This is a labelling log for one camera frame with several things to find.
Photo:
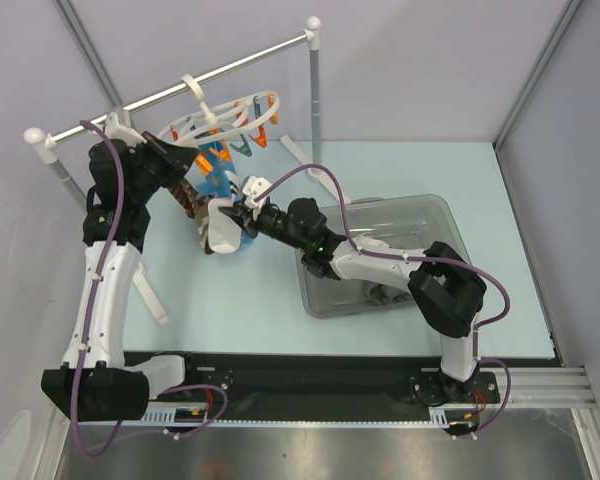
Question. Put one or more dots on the teal clothes peg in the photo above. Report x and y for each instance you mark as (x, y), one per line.
(244, 148)

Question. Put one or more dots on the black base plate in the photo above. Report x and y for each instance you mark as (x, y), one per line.
(317, 388)

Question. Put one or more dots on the orange clothes peg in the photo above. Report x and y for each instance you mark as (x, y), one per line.
(260, 138)

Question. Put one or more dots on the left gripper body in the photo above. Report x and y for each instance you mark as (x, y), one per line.
(162, 166)

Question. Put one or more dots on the blue patterned sock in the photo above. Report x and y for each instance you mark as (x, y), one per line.
(220, 178)

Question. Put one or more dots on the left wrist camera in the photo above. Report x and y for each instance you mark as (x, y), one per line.
(116, 127)

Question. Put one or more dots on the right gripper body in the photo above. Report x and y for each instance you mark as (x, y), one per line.
(249, 213)

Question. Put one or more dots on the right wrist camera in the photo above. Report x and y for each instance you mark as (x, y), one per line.
(254, 191)

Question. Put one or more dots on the brown sock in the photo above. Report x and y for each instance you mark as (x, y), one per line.
(196, 207)

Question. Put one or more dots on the white round clip hanger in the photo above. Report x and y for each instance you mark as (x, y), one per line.
(222, 122)

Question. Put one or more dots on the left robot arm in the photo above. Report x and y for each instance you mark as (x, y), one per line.
(92, 383)

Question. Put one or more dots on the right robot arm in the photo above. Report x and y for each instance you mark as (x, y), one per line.
(447, 291)

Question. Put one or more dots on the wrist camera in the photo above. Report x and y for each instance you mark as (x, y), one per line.
(116, 127)
(254, 191)

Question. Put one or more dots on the grey plastic bin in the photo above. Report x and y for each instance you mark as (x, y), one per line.
(409, 223)

